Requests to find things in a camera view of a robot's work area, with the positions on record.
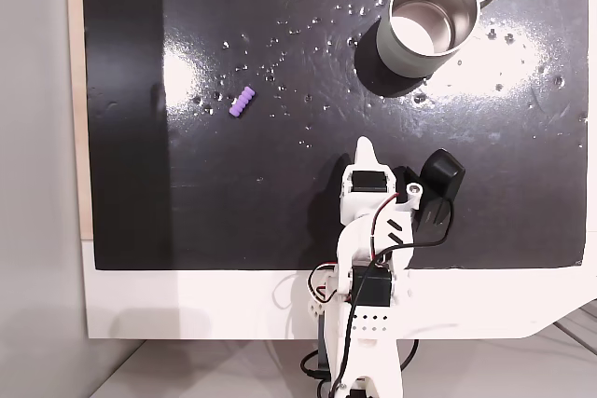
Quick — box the black base cable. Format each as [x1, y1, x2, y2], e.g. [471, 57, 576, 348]
[299, 336, 420, 386]

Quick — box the grey steel mug with handle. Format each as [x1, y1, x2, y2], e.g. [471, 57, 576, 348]
[375, 0, 499, 79]

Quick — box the purple ribbed pen grip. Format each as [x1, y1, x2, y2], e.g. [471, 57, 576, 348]
[229, 86, 257, 119]

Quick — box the black table mat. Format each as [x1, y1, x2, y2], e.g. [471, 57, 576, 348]
[81, 0, 590, 272]

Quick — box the red motor wire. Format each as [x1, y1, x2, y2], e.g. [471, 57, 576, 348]
[369, 192, 405, 259]

